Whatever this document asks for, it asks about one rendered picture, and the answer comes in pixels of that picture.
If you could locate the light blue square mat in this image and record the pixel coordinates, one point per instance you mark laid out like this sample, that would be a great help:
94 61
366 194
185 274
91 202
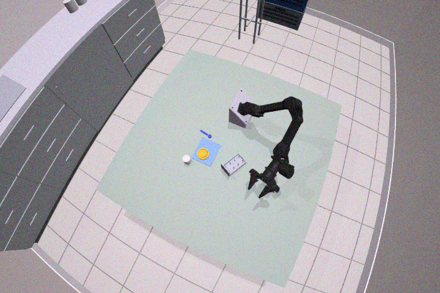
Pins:
212 148

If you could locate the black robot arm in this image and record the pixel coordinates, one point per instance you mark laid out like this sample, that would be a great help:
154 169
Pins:
282 149

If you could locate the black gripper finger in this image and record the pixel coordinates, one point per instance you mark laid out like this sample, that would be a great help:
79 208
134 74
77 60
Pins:
253 180
265 191

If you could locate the yellow plate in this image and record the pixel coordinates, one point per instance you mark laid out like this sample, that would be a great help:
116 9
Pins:
202 153

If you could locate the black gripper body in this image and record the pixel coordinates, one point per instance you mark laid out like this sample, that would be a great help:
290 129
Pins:
268 174

